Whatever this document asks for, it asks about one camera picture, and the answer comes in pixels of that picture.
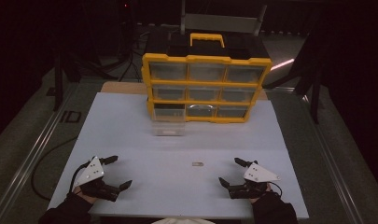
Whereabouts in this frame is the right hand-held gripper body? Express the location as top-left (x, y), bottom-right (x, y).
top-left (228, 162), bottom-right (281, 200)

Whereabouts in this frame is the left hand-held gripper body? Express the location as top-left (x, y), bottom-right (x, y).
top-left (73, 156), bottom-right (121, 203)

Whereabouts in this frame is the clear plastic drawer pulled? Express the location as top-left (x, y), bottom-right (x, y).
top-left (150, 104), bottom-right (187, 137)

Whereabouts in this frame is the yellow black drawer organizer cabinet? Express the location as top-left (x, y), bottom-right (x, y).
top-left (141, 32), bottom-right (273, 124)

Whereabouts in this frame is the person's right hand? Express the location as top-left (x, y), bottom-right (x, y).
top-left (249, 182), bottom-right (273, 205)

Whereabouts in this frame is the person's left hand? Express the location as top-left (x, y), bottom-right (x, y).
top-left (71, 185), bottom-right (98, 205)

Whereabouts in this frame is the silver curved metal part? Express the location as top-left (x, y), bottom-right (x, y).
top-left (188, 104), bottom-right (216, 111)

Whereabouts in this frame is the black metal stand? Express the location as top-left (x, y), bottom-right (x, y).
top-left (52, 50), bottom-right (65, 112)
top-left (310, 60), bottom-right (322, 125)

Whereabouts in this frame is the left hand-held gripper black cable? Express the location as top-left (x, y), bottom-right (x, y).
top-left (69, 161), bottom-right (91, 191)

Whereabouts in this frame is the hand-held gripper black cable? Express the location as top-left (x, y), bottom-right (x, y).
top-left (69, 161), bottom-right (91, 191)
top-left (266, 181), bottom-right (284, 198)

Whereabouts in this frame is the right hand-held gripper black cable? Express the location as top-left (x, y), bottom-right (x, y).
top-left (266, 181), bottom-right (284, 198)

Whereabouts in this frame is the black cable on floor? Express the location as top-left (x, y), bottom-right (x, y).
top-left (30, 134), bottom-right (79, 202)

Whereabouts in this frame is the metal floor rail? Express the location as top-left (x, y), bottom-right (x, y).
top-left (0, 83), bottom-right (80, 224)
top-left (300, 92), bottom-right (378, 224)

